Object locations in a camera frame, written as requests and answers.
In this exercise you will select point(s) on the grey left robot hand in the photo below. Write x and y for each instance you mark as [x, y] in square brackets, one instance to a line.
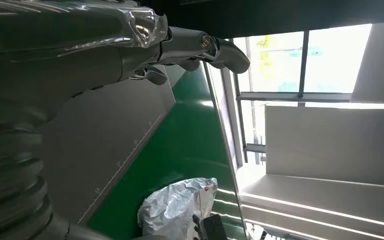
[62, 59]

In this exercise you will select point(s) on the grey plastic courier package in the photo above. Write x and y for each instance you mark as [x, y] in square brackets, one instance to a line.
[172, 208]

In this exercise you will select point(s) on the green conveyor belt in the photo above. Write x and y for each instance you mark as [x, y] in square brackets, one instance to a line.
[178, 149]

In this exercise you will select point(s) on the silver conveyor frame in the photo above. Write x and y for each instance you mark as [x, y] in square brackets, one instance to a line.
[223, 139]

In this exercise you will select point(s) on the dark window frame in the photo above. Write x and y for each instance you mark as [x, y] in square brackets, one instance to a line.
[303, 59]

